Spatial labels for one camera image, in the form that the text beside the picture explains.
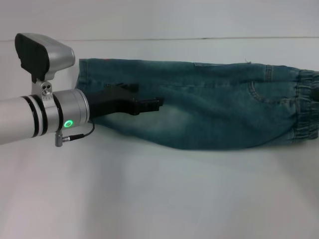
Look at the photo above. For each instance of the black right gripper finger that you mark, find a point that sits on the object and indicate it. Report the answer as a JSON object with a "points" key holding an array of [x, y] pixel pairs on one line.
{"points": [[316, 92]]}

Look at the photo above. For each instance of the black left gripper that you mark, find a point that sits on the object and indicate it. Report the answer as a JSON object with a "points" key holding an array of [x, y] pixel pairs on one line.
{"points": [[112, 102]]}

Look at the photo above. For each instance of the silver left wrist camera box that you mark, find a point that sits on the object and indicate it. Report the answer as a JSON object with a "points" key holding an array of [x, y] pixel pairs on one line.
{"points": [[54, 54]]}

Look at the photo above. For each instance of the blue denim shorts with print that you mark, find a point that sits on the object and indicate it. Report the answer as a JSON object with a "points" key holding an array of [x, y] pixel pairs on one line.
{"points": [[211, 112]]}

